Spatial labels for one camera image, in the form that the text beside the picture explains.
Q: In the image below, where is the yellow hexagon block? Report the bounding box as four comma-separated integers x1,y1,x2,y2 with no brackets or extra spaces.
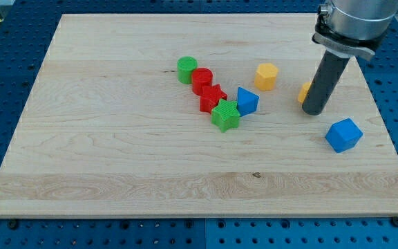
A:
254,63,279,91

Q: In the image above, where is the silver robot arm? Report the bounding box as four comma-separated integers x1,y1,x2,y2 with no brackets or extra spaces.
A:
312,0,398,61

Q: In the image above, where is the green star block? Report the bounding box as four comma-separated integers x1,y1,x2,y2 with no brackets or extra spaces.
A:
211,99,240,133

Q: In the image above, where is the red star block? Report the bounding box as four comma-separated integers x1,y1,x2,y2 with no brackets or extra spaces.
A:
200,84,227,113

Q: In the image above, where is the red cylinder block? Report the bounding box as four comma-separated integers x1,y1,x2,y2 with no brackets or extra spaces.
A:
191,68,213,95

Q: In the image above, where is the blue triangle block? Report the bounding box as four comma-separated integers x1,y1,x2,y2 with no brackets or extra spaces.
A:
237,87,259,116

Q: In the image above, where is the green cylinder block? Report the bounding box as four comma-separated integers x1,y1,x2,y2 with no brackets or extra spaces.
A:
177,56,198,84

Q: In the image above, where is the wooden board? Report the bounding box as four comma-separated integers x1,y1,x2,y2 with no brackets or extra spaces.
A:
0,14,398,219

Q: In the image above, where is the yellow block behind pusher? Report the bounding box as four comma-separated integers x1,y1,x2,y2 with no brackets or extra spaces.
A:
297,82,312,104

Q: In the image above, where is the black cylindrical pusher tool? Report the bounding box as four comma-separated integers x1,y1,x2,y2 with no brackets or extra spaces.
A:
302,50,350,116

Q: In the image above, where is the blue cube block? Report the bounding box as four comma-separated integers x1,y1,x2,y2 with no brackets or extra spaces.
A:
325,118,363,153

